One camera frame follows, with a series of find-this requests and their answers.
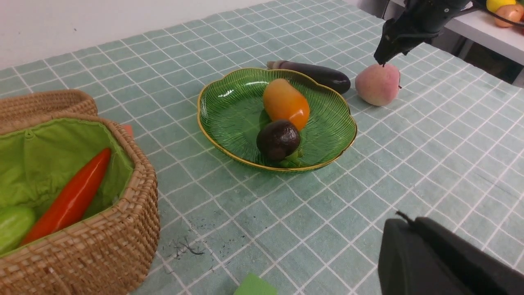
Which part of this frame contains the orange fruit on side table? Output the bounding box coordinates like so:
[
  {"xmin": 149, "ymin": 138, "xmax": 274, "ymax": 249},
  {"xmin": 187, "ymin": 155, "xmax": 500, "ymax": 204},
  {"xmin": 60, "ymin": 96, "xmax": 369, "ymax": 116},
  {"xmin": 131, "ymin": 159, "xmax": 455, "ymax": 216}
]
[{"xmin": 495, "ymin": 4, "xmax": 524, "ymax": 28}]

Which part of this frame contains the woven wicker basket lid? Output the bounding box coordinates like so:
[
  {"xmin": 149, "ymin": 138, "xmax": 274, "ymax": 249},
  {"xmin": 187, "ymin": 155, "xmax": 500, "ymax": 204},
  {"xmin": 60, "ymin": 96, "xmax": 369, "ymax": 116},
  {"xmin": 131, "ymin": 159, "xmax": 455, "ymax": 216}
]
[{"xmin": 0, "ymin": 89, "xmax": 98, "ymax": 135}]

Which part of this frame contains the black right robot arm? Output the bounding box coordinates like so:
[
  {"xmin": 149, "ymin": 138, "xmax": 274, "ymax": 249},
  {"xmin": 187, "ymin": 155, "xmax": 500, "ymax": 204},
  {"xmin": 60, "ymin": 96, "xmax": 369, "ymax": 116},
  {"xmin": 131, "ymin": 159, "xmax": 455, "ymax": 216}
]
[{"xmin": 373, "ymin": 0, "xmax": 469, "ymax": 65}]

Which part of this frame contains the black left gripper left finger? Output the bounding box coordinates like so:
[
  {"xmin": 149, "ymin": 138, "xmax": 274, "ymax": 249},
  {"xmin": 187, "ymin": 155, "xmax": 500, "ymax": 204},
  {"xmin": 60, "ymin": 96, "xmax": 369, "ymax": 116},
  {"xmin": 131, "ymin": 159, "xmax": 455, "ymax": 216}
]
[{"xmin": 378, "ymin": 211, "xmax": 463, "ymax": 295}]

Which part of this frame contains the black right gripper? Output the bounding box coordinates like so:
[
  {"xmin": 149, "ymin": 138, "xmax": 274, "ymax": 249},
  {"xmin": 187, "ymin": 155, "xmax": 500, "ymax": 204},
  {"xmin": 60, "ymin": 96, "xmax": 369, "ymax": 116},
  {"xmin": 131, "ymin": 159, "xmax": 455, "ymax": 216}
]
[{"xmin": 373, "ymin": 8, "xmax": 440, "ymax": 65}]

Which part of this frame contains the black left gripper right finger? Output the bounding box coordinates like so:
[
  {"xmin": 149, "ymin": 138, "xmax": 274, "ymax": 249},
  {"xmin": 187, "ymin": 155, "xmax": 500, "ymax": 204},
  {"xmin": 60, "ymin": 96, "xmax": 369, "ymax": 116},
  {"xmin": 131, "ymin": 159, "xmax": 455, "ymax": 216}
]
[{"xmin": 412, "ymin": 217, "xmax": 524, "ymax": 295}]

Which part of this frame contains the orange yellow plastic mango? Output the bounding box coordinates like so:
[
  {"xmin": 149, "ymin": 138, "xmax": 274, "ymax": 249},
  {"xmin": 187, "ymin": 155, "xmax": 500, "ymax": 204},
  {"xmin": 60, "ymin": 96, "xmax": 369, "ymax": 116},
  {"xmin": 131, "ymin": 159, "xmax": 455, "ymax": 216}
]
[{"xmin": 262, "ymin": 79, "xmax": 309, "ymax": 131}]

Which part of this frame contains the woven wicker basket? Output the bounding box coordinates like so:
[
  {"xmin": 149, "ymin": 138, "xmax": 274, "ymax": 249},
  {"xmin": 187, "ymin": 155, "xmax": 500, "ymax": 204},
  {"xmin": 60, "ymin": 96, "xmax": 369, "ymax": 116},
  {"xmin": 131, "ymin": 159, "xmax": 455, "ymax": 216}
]
[{"xmin": 0, "ymin": 113, "xmax": 160, "ymax": 295}]

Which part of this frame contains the dark purple plastic mangosteen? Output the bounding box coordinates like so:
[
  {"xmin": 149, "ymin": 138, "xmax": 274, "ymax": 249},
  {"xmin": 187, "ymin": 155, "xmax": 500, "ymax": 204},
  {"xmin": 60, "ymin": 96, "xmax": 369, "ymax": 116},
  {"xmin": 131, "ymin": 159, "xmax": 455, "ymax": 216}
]
[{"xmin": 256, "ymin": 119, "xmax": 301, "ymax": 168}]

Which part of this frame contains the pink plastic peach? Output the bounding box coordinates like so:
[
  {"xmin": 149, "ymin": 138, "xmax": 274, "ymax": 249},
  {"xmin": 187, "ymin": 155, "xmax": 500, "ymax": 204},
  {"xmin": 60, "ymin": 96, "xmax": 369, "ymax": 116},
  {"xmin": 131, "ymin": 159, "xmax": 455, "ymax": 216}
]
[{"xmin": 355, "ymin": 64, "xmax": 401, "ymax": 107}]

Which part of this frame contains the orange foam cube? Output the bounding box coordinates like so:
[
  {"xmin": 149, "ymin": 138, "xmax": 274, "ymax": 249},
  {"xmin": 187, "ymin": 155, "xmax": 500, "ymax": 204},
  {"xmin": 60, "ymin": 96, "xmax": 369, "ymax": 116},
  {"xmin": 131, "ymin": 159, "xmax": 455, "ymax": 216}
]
[{"xmin": 122, "ymin": 125, "xmax": 133, "ymax": 138}]

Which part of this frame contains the yellow fruit on side table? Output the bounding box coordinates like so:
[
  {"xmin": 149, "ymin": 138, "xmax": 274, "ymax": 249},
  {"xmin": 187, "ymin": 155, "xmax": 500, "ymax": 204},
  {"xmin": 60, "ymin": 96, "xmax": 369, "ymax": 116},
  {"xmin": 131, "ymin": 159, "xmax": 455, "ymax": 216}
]
[{"xmin": 486, "ymin": 0, "xmax": 517, "ymax": 13}]

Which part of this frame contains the green foam cube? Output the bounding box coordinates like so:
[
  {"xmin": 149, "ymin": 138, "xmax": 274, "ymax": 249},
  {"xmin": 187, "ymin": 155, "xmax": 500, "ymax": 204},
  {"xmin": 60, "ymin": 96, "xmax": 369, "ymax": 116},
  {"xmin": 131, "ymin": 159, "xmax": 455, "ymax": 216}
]
[{"xmin": 233, "ymin": 273, "xmax": 278, "ymax": 295}]

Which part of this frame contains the white side table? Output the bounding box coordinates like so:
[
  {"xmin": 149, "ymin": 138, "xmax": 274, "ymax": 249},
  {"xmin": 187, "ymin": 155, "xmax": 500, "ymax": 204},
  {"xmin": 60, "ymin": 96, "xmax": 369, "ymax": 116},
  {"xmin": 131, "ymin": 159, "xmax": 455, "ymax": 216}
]
[{"xmin": 432, "ymin": 11, "xmax": 524, "ymax": 65}]

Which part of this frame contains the green plastic chayote gourd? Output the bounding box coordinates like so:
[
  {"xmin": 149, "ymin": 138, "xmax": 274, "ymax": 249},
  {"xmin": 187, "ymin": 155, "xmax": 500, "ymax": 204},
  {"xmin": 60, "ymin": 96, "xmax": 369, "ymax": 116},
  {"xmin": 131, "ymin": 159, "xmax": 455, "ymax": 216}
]
[{"xmin": 0, "ymin": 206, "xmax": 36, "ymax": 255}]

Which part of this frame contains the orange plastic carrot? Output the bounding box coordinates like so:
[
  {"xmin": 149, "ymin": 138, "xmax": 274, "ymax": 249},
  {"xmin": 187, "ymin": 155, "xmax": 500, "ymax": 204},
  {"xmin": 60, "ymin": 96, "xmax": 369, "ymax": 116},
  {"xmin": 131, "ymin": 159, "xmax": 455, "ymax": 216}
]
[{"xmin": 20, "ymin": 148, "xmax": 112, "ymax": 246}]

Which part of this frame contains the checkered teal tablecloth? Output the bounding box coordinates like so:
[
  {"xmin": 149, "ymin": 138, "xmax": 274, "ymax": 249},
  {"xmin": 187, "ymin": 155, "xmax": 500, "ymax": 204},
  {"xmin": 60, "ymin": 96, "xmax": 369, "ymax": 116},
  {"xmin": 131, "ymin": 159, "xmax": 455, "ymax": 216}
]
[{"xmin": 1, "ymin": 0, "xmax": 523, "ymax": 295}]

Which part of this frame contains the green leaf-shaped glass plate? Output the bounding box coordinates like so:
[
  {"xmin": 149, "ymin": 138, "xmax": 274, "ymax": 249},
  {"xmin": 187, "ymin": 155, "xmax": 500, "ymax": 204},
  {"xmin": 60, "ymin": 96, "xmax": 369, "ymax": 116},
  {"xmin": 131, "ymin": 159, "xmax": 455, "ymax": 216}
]
[{"xmin": 198, "ymin": 68, "xmax": 357, "ymax": 172}]

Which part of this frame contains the purple plastic eggplant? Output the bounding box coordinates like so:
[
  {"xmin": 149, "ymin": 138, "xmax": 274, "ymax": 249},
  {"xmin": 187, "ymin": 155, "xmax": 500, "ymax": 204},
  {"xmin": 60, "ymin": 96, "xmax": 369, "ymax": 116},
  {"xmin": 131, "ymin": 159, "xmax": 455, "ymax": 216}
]
[{"xmin": 266, "ymin": 60, "xmax": 351, "ymax": 95}]

